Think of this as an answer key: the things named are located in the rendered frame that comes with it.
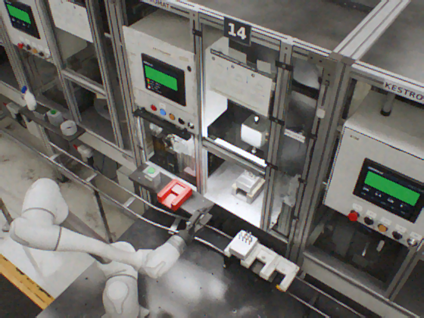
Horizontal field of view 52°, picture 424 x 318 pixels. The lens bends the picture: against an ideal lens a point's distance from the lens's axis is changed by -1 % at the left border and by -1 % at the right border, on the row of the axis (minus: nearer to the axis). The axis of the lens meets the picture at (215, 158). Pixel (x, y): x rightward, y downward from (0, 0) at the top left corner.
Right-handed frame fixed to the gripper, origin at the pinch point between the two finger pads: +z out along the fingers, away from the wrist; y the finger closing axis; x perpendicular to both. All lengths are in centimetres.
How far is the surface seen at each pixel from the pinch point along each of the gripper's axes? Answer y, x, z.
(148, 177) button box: -12.2, 47.2, 7.8
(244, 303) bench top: -44, -30, -9
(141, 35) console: 70, 50, 20
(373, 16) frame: 90, -38, 60
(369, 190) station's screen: 44, -65, 18
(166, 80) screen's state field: 53, 35, 18
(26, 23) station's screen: 49, 139, 18
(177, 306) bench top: -44, -3, -31
